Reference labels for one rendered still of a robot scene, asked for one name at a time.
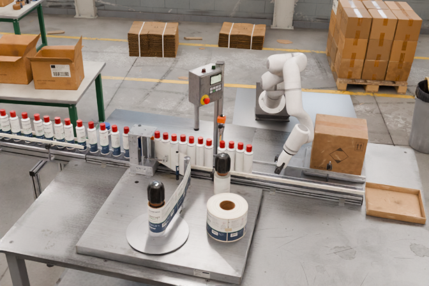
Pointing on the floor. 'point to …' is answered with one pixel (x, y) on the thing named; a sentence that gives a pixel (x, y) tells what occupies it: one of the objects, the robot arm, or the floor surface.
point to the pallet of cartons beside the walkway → (371, 41)
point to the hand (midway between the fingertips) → (278, 170)
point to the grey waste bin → (420, 127)
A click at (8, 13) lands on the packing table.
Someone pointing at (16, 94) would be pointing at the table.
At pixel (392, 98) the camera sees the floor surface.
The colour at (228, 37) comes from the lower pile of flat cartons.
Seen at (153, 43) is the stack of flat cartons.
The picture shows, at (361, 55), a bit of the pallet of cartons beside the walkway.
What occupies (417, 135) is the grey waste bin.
